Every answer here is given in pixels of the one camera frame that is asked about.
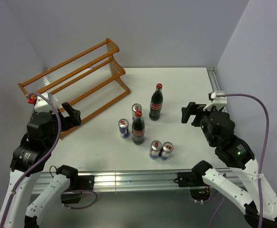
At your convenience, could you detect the cola bottle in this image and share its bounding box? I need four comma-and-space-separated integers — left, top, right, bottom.
132, 111, 145, 145
149, 83, 163, 121

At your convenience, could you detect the blue silver can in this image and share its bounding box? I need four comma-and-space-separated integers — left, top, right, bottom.
118, 119, 129, 139

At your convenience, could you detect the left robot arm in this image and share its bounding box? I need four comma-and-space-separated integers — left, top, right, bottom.
0, 103, 82, 228

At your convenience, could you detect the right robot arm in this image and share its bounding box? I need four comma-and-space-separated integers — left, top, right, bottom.
177, 102, 277, 228

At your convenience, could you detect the wooden three-tier shelf rack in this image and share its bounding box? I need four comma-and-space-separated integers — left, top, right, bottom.
18, 38, 130, 124

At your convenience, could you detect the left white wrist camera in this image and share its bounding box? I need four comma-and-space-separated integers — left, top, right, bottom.
28, 93, 53, 113

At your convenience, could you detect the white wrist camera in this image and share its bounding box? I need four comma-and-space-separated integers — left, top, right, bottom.
28, 93, 53, 113
203, 91, 227, 111

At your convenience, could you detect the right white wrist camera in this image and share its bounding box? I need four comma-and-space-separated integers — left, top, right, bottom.
203, 91, 227, 111

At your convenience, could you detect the aluminium right side rail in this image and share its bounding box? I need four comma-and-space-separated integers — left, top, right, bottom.
206, 67, 220, 91

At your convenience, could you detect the aluminium rail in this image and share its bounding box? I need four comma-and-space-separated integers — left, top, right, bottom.
31, 167, 248, 193
206, 67, 220, 91

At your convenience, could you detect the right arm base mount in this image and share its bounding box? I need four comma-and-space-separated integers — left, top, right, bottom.
174, 171, 211, 201

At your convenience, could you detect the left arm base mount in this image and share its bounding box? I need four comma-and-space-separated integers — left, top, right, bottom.
61, 175, 94, 205

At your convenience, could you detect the aluminium front rail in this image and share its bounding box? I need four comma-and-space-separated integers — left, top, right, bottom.
31, 167, 248, 193

